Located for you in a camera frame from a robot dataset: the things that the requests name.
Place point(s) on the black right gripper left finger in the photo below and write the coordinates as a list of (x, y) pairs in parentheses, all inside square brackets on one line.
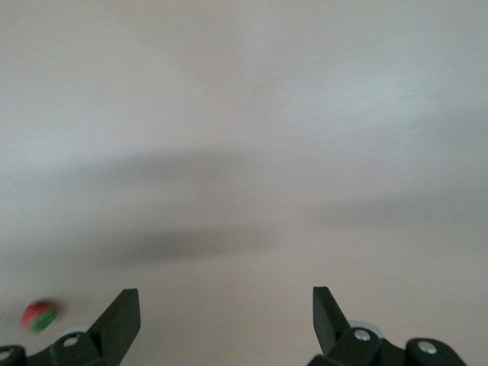
[(106, 335)]

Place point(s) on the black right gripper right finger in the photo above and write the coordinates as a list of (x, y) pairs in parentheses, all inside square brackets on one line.
[(343, 343)]

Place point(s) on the red plastic strawberry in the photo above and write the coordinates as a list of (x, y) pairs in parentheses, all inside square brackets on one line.
[(38, 314)]

